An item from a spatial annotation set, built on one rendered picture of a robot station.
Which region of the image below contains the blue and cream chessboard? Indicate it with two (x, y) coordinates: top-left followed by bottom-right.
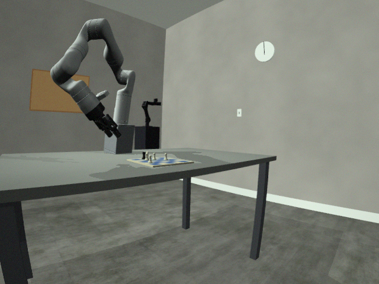
(127, 157), (194, 167)

